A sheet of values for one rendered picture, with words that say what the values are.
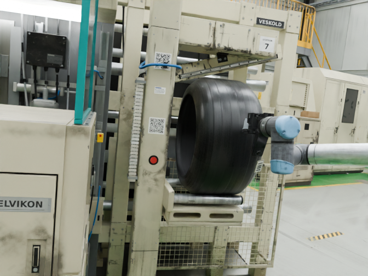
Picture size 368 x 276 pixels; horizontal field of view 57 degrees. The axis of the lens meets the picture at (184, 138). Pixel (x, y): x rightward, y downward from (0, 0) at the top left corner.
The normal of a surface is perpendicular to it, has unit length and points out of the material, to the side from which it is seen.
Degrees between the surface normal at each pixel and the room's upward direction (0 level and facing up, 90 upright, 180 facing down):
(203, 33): 90
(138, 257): 90
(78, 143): 90
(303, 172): 90
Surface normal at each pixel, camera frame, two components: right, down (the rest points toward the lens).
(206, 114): -0.47, -0.28
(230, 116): 0.25, -0.28
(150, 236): 0.22, 0.14
